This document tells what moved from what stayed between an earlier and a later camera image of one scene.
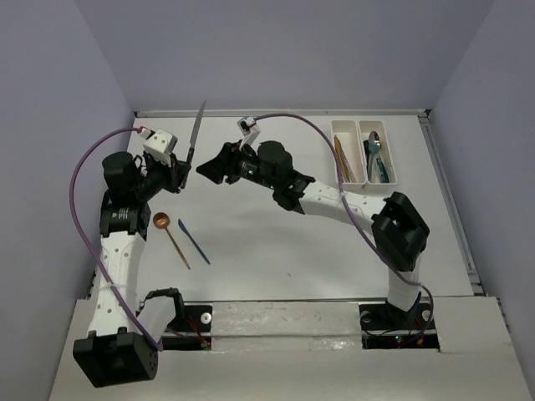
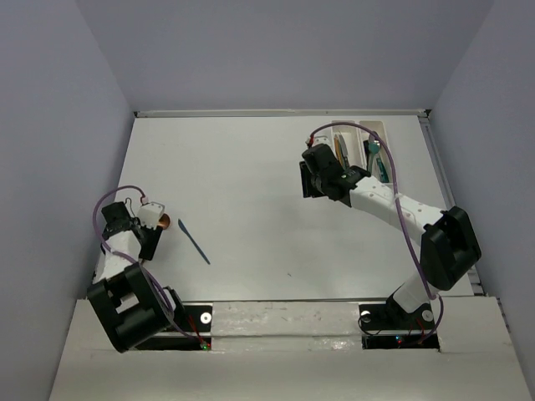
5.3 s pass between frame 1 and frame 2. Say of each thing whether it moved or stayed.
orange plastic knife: stayed
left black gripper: moved
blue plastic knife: stayed
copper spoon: moved
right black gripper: moved
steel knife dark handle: moved
